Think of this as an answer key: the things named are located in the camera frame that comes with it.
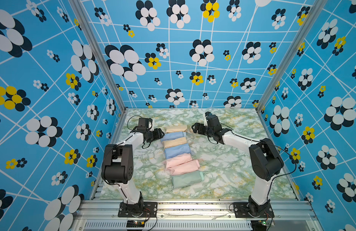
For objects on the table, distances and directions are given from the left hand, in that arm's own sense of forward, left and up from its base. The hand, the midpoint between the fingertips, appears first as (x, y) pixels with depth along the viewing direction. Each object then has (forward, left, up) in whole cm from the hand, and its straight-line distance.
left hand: (162, 133), depth 96 cm
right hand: (+3, -24, +4) cm, 25 cm away
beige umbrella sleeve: (+7, -9, -4) cm, 12 cm away
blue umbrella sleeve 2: (-11, -6, -6) cm, 14 cm away
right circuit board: (-50, -51, -7) cm, 72 cm away
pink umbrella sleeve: (-18, -9, -4) cm, 21 cm away
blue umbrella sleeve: (0, -7, -3) cm, 8 cm away
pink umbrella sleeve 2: (-21, -20, -5) cm, 29 cm away
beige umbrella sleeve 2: (-5, -7, -4) cm, 9 cm away
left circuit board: (-49, +10, -10) cm, 51 cm away
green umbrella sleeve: (-29, -16, -4) cm, 33 cm away
